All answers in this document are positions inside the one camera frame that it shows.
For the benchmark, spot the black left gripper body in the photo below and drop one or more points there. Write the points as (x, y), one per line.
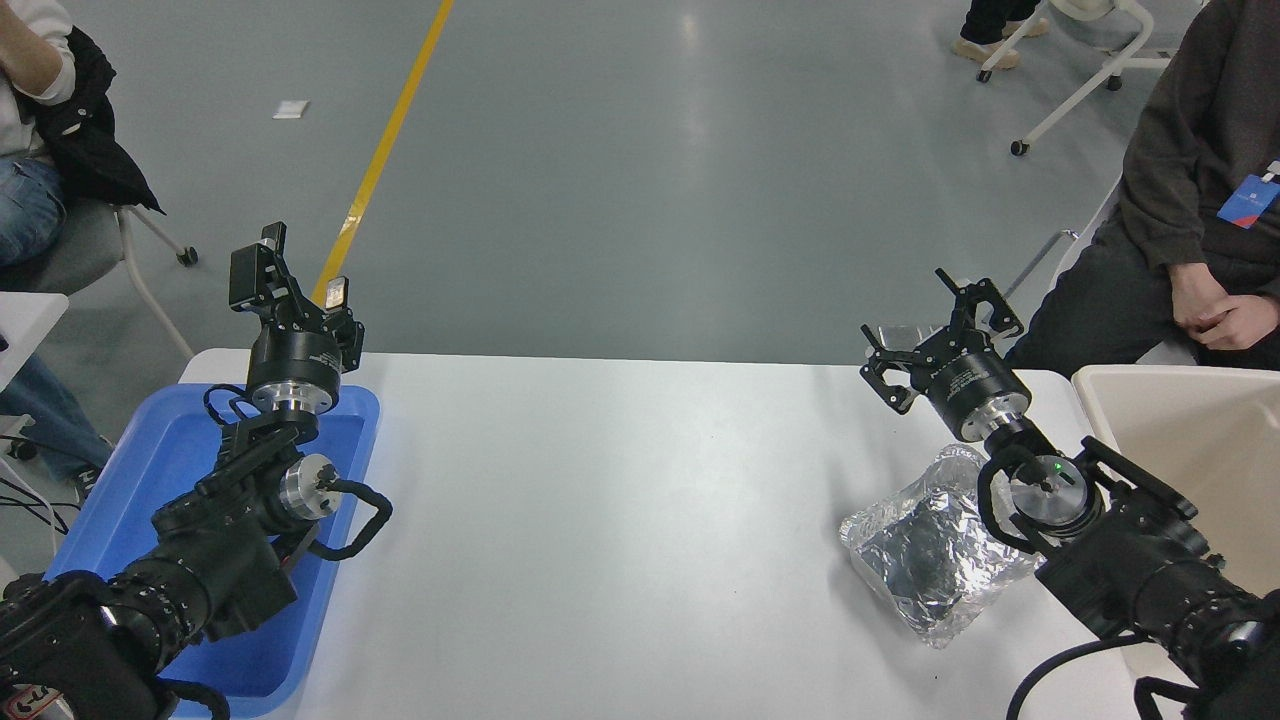
(295, 358)

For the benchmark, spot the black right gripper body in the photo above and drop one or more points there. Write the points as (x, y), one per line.
(968, 380)

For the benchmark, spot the badge person's right hand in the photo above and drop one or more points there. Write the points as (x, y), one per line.
(1195, 295)

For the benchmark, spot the badge person's left hand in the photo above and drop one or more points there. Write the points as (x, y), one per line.
(1250, 320)

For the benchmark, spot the metal floor plate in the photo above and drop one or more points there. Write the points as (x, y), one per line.
(895, 334)

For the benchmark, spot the white paper scrap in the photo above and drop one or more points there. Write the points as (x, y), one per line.
(291, 109)

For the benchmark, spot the grey chair with white legs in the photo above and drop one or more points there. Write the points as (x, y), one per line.
(80, 245)

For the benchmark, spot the blue plastic tray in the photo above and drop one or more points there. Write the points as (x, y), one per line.
(140, 460)

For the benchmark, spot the crumpled foil tray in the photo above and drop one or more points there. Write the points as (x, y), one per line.
(920, 560)

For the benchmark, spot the white chair with steel leg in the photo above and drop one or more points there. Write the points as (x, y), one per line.
(1165, 353)

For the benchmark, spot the black jacket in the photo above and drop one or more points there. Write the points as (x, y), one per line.
(95, 150)

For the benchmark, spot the large pale bin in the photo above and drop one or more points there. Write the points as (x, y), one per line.
(1200, 430)

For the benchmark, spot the small white table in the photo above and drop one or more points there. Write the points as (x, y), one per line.
(25, 320)

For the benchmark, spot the seated person in jeans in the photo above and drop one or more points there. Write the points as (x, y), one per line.
(25, 210)

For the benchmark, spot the white wheeled chair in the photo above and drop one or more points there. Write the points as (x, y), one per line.
(1090, 85)

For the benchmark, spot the walking person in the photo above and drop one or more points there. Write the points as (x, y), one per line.
(985, 48)

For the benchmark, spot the seated person with badge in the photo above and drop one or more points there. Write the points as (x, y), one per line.
(1190, 120)

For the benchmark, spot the blue name badge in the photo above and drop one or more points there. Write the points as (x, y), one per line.
(1248, 203)

